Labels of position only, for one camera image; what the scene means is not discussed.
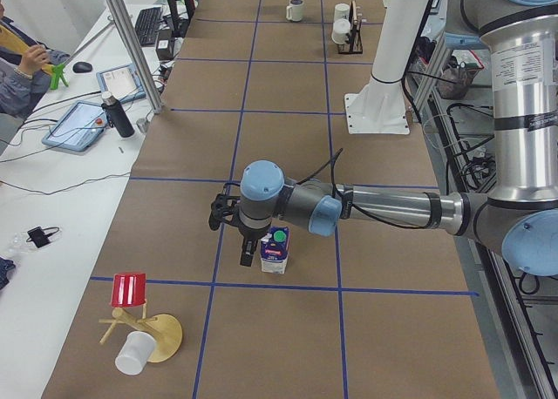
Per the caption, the green clamp toy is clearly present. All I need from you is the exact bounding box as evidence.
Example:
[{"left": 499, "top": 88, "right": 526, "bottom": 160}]
[{"left": 50, "top": 63, "right": 69, "bottom": 90}]

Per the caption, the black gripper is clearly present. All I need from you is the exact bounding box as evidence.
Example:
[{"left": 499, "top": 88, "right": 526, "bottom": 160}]
[{"left": 239, "top": 222, "right": 270, "bottom": 267}]

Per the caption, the red cup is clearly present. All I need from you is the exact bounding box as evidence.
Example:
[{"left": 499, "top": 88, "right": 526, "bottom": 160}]
[{"left": 110, "top": 272, "right": 146, "bottom": 308}]

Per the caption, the lower white mug on rack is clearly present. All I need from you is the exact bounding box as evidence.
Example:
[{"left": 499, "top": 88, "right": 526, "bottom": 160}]
[{"left": 331, "top": 18, "right": 351, "bottom": 44}]

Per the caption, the aluminium frame post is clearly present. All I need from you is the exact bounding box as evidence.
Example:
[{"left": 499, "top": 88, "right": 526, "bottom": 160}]
[{"left": 105, "top": 0, "right": 163, "bottom": 114}]

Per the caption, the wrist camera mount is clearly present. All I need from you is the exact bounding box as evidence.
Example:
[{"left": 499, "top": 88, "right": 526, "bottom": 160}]
[{"left": 208, "top": 182, "right": 241, "bottom": 231}]

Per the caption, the wooden mug tree stand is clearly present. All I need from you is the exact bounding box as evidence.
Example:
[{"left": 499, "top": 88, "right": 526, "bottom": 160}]
[{"left": 99, "top": 304, "right": 184, "bottom": 363}]

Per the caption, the upper white mug on rack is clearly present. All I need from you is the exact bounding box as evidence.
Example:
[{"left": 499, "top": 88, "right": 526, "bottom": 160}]
[{"left": 333, "top": 3, "right": 350, "bottom": 21}]

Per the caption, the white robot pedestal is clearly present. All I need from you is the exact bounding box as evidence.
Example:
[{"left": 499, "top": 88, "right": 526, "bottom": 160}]
[{"left": 344, "top": 0, "right": 432, "bottom": 134}]

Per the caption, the near teach pendant tablet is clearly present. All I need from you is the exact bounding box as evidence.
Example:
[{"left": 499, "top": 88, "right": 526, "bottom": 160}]
[{"left": 42, "top": 101, "right": 107, "bottom": 152}]

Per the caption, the white mug grey inside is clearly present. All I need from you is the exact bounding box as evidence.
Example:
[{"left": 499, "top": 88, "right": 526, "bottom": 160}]
[{"left": 286, "top": 0, "right": 304, "bottom": 22}]

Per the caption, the black box on desk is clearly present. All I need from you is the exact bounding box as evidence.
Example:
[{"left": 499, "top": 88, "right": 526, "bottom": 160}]
[{"left": 155, "top": 28, "right": 175, "bottom": 61}]

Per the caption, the black computer mouse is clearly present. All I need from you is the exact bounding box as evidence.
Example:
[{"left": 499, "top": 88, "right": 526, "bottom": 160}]
[{"left": 72, "top": 61, "right": 93, "bottom": 73}]

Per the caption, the white mug on rack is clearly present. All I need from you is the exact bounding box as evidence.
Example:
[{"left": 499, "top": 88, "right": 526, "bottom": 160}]
[
  {"left": 333, "top": 3, "right": 350, "bottom": 21},
  {"left": 331, "top": 18, "right": 351, "bottom": 44}
]

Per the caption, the teach pendant tablet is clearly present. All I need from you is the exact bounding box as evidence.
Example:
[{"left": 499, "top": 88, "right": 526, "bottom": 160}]
[
  {"left": 42, "top": 101, "right": 107, "bottom": 152},
  {"left": 96, "top": 63, "right": 146, "bottom": 103}
]

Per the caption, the white cup by tree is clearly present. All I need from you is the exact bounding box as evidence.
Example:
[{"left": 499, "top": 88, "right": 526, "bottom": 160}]
[{"left": 114, "top": 331, "right": 156, "bottom": 375}]

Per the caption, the black water bottle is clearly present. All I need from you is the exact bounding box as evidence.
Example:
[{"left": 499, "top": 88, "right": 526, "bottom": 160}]
[{"left": 101, "top": 91, "right": 134, "bottom": 138}]

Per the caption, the blue white milk carton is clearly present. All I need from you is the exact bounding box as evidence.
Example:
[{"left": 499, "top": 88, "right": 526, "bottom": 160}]
[{"left": 260, "top": 227, "right": 289, "bottom": 274}]

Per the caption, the black keyboard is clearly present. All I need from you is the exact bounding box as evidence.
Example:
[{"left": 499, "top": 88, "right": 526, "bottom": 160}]
[{"left": 134, "top": 7, "right": 163, "bottom": 47}]

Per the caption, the far teach pendant tablet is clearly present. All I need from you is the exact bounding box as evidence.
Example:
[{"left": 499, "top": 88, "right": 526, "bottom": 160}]
[{"left": 96, "top": 63, "right": 146, "bottom": 103}]

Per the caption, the seated person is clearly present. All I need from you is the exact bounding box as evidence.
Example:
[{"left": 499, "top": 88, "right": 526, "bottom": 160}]
[{"left": 1, "top": 5, "right": 70, "bottom": 118}]

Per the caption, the small black device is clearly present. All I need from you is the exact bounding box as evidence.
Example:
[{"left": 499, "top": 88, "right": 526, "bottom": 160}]
[{"left": 26, "top": 227, "right": 60, "bottom": 248}]

